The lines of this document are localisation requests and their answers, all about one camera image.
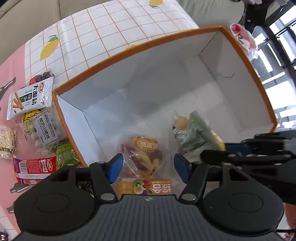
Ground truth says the green yellow snack bag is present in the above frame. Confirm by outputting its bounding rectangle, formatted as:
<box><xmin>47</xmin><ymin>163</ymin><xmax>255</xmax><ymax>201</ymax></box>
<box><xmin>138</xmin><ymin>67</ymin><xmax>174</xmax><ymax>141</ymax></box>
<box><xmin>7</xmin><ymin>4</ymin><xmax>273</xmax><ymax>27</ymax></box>
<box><xmin>172</xmin><ymin>111</ymin><xmax>226</xmax><ymax>157</ymax></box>

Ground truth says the dried fruit chips bag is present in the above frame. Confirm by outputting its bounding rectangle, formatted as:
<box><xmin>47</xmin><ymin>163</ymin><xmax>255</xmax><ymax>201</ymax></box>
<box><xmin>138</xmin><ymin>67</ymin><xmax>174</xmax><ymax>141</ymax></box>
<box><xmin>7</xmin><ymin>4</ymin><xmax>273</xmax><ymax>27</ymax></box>
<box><xmin>117</xmin><ymin>135</ymin><xmax>173</xmax><ymax>197</ymax></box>

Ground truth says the red snack packet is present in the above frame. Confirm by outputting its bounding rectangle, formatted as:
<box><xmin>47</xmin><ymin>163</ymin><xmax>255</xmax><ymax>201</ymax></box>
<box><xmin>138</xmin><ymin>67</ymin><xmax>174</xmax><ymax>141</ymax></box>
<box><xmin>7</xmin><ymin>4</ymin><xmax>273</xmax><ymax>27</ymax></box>
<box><xmin>13</xmin><ymin>157</ymin><xmax>57</xmax><ymax>184</ymax></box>

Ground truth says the waffle cookie packet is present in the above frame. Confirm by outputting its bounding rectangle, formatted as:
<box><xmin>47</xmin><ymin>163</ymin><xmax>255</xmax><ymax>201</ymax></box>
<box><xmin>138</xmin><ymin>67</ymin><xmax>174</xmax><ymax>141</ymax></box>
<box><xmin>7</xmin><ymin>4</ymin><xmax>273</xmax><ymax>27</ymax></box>
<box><xmin>0</xmin><ymin>125</ymin><xmax>17</xmax><ymax>159</ymax></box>

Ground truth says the green small snack packet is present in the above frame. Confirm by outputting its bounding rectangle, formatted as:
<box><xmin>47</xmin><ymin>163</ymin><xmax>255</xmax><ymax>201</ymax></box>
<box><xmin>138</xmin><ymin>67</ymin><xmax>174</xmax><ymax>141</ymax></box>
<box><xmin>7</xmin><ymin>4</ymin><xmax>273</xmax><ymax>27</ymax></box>
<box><xmin>56</xmin><ymin>142</ymin><xmax>80</xmax><ymax>169</ymax></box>

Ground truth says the hawthorn balls clear bag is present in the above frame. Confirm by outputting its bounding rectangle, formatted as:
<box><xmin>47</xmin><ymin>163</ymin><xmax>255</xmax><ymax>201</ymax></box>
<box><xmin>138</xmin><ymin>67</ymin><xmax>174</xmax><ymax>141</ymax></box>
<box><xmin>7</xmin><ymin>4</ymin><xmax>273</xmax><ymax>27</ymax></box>
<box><xmin>21</xmin><ymin>107</ymin><xmax>68</xmax><ymax>157</ymax></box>

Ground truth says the orange cardboard box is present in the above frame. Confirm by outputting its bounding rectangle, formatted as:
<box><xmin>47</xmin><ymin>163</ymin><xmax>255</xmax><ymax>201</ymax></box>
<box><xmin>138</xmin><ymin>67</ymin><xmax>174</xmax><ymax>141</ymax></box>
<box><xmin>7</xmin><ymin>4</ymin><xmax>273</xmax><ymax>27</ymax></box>
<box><xmin>53</xmin><ymin>27</ymin><xmax>277</xmax><ymax>166</ymax></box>

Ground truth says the white gluten strips packet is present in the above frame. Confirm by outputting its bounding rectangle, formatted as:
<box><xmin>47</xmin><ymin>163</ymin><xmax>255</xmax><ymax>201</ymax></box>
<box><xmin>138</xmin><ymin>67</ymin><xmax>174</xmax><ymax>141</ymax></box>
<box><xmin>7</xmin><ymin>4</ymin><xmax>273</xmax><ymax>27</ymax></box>
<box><xmin>6</xmin><ymin>76</ymin><xmax>54</xmax><ymax>120</ymax></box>

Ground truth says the pink trash bin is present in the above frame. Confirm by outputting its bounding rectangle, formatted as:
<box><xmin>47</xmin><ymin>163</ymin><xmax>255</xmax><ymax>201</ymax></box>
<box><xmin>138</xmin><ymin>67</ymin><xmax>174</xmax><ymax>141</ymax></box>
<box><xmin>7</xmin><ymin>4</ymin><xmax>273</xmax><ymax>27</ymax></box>
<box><xmin>229</xmin><ymin>24</ymin><xmax>258</xmax><ymax>61</ymax></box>

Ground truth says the red dates packet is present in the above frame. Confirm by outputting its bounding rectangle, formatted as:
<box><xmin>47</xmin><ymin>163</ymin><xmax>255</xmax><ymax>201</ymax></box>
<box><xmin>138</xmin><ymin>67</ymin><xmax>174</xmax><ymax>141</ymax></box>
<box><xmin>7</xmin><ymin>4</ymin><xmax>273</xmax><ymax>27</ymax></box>
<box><xmin>29</xmin><ymin>70</ymin><xmax>54</xmax><ymax>85</ymax></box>

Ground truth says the beige sofa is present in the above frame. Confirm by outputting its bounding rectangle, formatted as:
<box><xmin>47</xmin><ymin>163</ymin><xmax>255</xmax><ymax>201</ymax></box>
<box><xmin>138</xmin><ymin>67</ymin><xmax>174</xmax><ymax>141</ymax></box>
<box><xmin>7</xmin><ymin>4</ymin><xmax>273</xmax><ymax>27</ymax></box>
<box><xmin>1</xmin><ymin>1</ymin><xmax>244</xmax><ymax>62</ymax></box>

